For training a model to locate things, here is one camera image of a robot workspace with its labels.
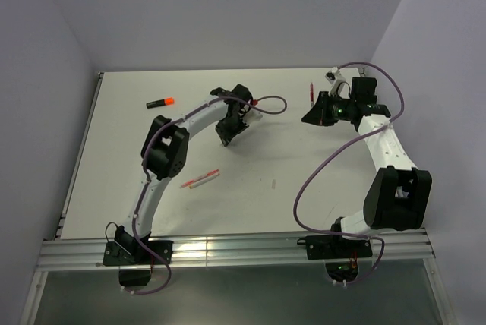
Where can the aluminium frame rail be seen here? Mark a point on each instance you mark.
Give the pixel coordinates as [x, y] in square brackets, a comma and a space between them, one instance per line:
[221, 251]

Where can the red pen with clear barrel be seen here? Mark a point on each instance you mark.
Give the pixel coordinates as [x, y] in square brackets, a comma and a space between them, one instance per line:
[199, 178]

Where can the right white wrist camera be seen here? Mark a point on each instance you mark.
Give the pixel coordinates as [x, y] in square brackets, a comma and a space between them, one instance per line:
[337, 82]

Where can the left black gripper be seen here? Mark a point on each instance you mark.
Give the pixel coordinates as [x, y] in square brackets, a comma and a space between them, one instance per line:
[225, 137]

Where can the white pen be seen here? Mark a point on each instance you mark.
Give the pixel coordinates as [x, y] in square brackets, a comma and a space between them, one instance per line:
[203, 181]

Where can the dark red pen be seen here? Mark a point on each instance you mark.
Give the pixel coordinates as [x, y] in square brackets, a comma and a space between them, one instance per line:
[311, 94]

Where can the black orange highlighter pen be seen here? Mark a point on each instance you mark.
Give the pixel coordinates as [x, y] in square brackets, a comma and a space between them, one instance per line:
[160, 102]

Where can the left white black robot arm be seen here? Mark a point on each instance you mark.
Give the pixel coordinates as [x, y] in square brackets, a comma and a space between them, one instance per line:
[164, 155]

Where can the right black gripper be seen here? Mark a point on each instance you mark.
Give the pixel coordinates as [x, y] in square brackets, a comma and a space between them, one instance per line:
[318, 115]

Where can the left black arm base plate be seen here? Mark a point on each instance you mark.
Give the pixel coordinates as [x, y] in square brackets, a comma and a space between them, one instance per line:
[115, 255]

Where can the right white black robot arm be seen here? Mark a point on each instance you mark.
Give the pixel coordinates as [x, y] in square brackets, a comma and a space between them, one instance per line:
[398, 195]

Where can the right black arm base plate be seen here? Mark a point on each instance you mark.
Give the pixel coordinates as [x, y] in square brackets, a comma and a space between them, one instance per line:
[334, 247]

